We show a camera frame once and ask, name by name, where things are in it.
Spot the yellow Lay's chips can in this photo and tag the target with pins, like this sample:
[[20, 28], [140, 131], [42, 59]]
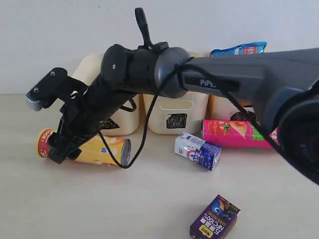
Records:
[[93, 152]]

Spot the blue white milk carton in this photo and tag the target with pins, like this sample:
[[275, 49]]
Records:
[[197, 150]]

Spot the blue instant noodle bag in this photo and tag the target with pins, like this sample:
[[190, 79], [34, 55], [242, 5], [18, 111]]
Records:
[[247, 48]]

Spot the pink Lay's chips can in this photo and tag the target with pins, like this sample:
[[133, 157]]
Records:
[[232, 133]]

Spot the cream bin with circle mark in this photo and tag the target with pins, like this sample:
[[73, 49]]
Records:
[[220, 108]]

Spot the purple juice carton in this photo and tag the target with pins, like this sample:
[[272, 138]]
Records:
[[216, 221]]

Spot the cream bin with square mark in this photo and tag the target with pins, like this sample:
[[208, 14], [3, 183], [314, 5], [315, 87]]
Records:
[[173, 116]]

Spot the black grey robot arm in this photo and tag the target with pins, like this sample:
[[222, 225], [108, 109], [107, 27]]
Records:
[[283, 88]]

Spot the cream bin with triangle mark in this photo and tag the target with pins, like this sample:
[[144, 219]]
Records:
[[122, 122]]

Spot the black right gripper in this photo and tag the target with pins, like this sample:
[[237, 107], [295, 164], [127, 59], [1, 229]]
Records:
[[83, 117]]

